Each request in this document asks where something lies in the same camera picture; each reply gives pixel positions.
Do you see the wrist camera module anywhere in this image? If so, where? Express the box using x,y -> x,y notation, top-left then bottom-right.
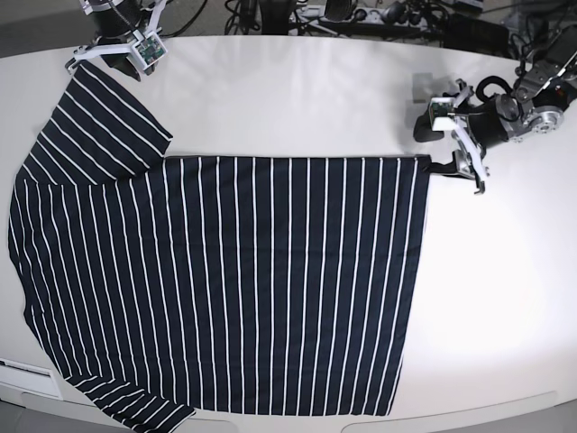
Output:
428,97 -> 455,132
134,36 -> 167,75

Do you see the black box on right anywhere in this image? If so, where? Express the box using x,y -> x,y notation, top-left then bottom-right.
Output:
444,13 -> 550,64

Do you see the black cable loop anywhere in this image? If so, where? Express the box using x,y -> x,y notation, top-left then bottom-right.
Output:
152,0 -> 208,38

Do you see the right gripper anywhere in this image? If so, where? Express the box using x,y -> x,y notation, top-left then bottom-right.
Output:
65,17 -> 168,81

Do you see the white power strip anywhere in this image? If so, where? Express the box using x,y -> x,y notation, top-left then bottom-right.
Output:
301,5 -> 426,29

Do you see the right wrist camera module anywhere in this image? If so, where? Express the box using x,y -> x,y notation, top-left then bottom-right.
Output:
134,36 -> 167,75

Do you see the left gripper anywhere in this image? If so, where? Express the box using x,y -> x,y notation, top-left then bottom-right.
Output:
413,79 -> 506,194

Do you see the black post behind table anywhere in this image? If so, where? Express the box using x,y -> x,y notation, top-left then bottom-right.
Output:
259,0 -> 294,35

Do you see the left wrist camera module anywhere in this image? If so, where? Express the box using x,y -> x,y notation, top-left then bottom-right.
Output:
428,97 -> 455,132

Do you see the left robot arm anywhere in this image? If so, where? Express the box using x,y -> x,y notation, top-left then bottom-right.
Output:
413,24 -> 576,194

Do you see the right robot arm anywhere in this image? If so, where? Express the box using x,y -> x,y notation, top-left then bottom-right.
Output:
65,0 -> 168,81

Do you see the navy white striped T-shirt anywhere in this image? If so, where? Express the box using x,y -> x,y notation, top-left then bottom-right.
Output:
6,60 -> 433,428

